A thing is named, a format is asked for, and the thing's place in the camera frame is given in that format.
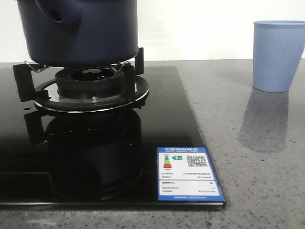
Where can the light blue ribbed cup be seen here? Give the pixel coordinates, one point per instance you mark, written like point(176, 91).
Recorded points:
point(277, 50)

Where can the dark blue cooking pot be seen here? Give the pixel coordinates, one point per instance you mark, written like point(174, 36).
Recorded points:
point(79, 33)

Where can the blue energy efficiency label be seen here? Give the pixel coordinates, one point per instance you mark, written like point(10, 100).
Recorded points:
point(186, 174)

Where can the black pot support grate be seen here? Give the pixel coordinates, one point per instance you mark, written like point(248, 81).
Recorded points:
point(46, 97)

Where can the black glass gas stove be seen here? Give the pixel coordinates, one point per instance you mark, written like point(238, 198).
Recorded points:
point(102, 161)

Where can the black round gas burner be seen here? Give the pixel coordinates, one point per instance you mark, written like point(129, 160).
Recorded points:
point(84, 84)

